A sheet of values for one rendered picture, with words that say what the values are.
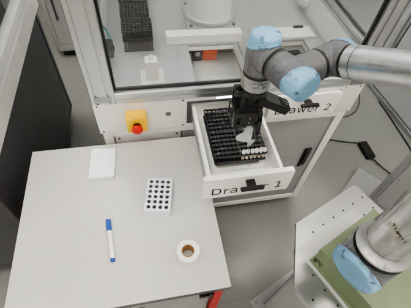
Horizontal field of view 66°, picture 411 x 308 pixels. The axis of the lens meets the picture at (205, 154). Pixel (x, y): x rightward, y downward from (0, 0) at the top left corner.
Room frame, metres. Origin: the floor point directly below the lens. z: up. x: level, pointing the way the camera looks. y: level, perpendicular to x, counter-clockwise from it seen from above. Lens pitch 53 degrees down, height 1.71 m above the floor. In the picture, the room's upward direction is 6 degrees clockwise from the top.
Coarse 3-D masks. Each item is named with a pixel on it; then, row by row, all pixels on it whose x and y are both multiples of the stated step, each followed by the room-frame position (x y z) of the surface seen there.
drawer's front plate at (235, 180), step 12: (276, 168) 0.57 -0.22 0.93; (288, 168) 0.57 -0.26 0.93; (204, 180) 0.50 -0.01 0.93; (216, 180) 0.50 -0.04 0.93; (228, 180) 0.51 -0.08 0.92; (240, 180) 0.52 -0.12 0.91; (264, 180) 0.55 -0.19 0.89; (276, 180) 0.56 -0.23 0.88; (288, 180) 0.57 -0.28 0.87; (204, 192) 0.50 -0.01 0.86; (216, 192) 0.51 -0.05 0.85; (228, 192) 0.52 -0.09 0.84; (240, 192) 0.53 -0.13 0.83; (252, 192) 0.54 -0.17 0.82
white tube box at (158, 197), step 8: (152, 184) 0.54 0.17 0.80; (160, 184) 0.55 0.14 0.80; (168, 184) 0.55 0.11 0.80; (152, 192) 0.51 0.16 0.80; (160, 192) 0.52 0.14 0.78; (168, 192) 0.53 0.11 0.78; (152, 200) 0.48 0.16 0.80; (160, 200) 0.49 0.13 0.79; (168, 200) 0.49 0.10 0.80; (144, 208) 0.45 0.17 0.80; (152, 208) 0.45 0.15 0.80; (160, 208) 0.47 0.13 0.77; (168, 208) 0.46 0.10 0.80
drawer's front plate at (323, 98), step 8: (280, 96) 0.90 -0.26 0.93; (312, 96) 0.93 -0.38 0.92; (320, 96) 0.94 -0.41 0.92; (328, 96) 0.95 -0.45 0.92; (336, 96) 0.96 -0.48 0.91; (296, 104) 0.91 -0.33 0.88; (320, 104) 0.94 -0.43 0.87; (328, 104) 0.95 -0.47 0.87; (336, 104) 0.96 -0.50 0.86; (272, 112) 0.89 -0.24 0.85; (288, 112) 0.91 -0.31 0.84; (296, 112) 0.92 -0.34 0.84; (304, 112) 0.93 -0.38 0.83; (312, 112) 0.94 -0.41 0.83; (320, 112) 0.95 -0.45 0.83; (328, 112) 0.96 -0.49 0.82
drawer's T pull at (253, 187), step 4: (248, 180) 0.53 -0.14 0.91; (252, 180) 0.53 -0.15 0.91; (248, 184) 0.51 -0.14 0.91; (252, 184) 0.51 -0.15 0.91; (240, 188) 0.50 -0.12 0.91; (244, 188) 0.50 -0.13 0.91; (248, 188) 0.50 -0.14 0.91; (252, 188) 0.50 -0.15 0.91; (256, 188) 0.50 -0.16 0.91; (260, 188) 0.50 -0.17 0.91
